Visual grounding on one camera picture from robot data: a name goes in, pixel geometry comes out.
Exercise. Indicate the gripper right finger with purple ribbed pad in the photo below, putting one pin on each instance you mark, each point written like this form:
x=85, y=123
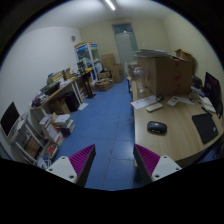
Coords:
x=151, y=166

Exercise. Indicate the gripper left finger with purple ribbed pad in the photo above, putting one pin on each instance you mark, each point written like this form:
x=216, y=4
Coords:
x=76, y=167

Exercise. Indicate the black computer mouse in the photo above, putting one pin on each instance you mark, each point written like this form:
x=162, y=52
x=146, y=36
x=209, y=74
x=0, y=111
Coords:
x=157, y=127

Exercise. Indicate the black mouse pad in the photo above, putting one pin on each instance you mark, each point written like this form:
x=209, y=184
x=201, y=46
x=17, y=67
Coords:
x=205, y=127

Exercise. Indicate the stack of books on floor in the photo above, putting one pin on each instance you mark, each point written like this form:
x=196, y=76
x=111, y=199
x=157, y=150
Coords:
x=57, y=127

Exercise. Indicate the white shelf rack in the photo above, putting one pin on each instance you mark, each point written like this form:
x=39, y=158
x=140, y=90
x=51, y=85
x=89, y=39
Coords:
x=30, y=144

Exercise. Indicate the white remote control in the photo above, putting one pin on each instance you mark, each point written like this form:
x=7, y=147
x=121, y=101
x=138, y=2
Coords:
x=154, y=107

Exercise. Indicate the white paper sheet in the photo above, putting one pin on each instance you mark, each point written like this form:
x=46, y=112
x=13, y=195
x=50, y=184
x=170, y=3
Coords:
x=143, y=102

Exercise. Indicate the black computer tower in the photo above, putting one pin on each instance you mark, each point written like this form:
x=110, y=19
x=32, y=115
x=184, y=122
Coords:
x=72, y=101

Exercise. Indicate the small white calculator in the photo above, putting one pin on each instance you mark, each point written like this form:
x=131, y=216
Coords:
x=172, y=101

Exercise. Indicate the black monitor left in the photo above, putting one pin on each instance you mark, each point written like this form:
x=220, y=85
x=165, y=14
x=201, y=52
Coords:
x=9, y=118

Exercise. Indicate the black monitor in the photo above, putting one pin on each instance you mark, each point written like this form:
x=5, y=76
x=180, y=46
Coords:
x=9, y=118
x=212, y=90

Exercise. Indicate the cardboard box on floor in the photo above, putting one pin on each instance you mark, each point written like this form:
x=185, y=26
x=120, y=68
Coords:
x=103, y=86

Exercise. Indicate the clear plastic jar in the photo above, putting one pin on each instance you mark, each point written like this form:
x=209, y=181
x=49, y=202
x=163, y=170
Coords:
x=139, y=78

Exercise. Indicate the large cardboard box on table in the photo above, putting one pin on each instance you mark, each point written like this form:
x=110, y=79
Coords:
x=166, y=76

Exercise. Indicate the black monitor right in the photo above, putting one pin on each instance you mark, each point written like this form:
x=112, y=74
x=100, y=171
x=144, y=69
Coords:
x=212, y=90

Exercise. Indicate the stacked cardboard boxes back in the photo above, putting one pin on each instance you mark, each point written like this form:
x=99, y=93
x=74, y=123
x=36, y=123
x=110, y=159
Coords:
x=111, y=65

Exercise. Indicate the grey door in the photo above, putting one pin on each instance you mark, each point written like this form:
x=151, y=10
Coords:
x=126, y=41

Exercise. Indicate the ceiling light tube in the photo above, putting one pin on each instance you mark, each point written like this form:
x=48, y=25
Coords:
x=110, y=4

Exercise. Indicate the wooden desk left wall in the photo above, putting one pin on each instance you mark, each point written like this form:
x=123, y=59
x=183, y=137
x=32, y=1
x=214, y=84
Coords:
x=73, y=83

